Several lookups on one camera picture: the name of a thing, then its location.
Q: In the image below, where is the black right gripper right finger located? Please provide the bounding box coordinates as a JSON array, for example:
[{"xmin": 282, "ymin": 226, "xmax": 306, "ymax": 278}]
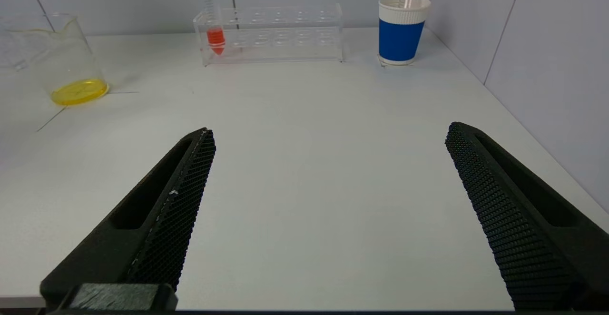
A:
[{"xmin": 444, "ymin": 121, "xmax": 609, "ymax": 312}]

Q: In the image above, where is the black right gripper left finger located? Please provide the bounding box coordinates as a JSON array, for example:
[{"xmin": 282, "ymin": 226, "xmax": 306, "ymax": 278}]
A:
[{"xmin": 40, "ymin": 128, "xmax": 217, "ymax": 312}]

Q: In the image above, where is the clear glass beaker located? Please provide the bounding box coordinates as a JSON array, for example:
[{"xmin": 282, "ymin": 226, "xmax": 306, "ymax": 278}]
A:
[{"xmin": 0, "ymin": 12, "xmax": 110, "ymax": 107}]

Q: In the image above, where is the red pigment test tube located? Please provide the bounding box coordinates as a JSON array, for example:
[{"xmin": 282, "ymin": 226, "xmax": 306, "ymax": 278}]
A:
[{"xmin": 204, "ymin": 0, "xmax": 227, "ymax": 57}]

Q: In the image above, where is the clear acrylic test tube rack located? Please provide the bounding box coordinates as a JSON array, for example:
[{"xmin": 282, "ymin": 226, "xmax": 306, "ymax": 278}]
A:
[{"xmin": 193, "ymin": 3, "xmax": 344, "ymax": 67}]

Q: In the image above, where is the blue white paper cup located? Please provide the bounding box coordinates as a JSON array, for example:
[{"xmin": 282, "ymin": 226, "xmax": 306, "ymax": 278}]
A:
[{"xmin": 378, "ymin": 0, "xmax": 432, "ymax": 67}]

